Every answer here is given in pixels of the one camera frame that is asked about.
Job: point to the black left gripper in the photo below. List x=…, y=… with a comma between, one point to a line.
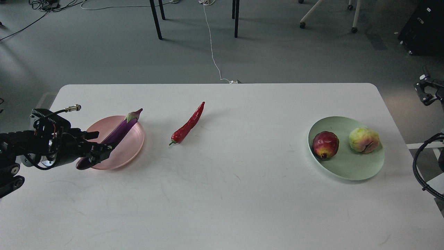
x=53, y=142

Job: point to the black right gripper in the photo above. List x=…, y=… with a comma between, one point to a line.
x=429, y=89

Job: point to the purple eggplant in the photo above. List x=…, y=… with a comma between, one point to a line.
x=116, y=136

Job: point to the green pink custard apple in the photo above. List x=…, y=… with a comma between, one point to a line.
x=363, y=140

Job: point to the red pomegranate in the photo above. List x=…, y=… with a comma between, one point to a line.
x=325, y=145

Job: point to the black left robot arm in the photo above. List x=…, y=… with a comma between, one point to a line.
x=12, y=148

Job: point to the pink plastic plate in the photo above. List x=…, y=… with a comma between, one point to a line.
x=124, y=152

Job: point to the black equipment cabinet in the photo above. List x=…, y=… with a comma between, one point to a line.
x=423, y=33

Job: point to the red chili pepper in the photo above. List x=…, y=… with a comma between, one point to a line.
x=179, y=135

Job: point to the green plastic plate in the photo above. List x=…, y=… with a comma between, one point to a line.
x=347, y=164

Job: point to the white chair base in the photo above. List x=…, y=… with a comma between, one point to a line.
x=352, y=5

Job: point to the black table leg left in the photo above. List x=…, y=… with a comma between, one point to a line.
x=156, y=18

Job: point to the black table leg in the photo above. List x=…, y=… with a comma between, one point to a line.
x=156, y=18
x=235, y=16

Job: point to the black table leg right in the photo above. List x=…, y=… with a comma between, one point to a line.
x=235, y=16

